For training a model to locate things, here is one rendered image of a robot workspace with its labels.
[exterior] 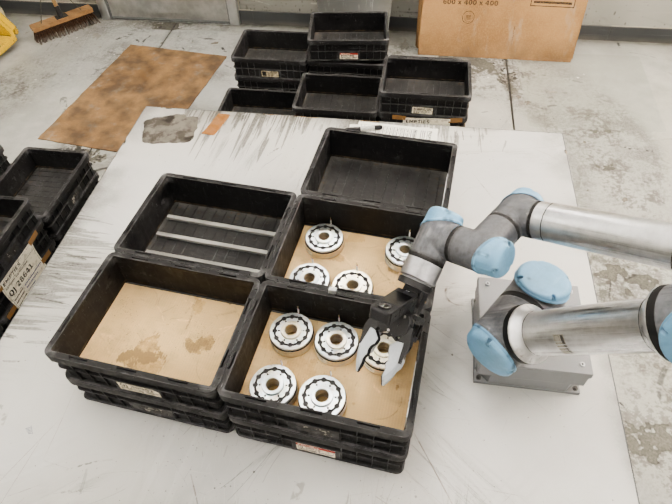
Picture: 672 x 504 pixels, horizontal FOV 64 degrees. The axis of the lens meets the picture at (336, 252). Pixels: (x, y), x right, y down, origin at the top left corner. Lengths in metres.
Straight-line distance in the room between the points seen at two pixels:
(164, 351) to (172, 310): 0.12
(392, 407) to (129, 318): 0.67
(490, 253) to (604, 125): 2.59
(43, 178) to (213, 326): 1.52
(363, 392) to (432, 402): 0.22
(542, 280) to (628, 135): 2.39
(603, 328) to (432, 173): 0.88
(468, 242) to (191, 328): 0.70
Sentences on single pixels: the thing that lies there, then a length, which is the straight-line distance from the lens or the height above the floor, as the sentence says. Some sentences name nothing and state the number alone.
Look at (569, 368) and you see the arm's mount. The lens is 1.37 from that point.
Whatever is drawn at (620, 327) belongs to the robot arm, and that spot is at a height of 1.22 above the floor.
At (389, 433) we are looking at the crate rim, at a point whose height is 0.93.
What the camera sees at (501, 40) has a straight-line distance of 3.93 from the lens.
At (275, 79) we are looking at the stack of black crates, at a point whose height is 0.37.
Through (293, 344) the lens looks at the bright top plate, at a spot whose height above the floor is 0.86.
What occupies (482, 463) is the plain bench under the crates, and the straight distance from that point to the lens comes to 1.33.
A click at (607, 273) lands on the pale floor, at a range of 2.70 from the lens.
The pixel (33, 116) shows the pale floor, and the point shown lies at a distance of 3.87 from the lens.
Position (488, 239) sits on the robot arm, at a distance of 1.01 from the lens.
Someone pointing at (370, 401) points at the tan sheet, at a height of 0.83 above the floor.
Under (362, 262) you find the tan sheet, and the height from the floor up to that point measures 0.83.
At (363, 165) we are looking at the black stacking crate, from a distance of 1.69.
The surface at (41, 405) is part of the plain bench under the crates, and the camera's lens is 1.55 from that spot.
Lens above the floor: 1.93
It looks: 50 degrees down
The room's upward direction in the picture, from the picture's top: 2 degrees counter-clockwise
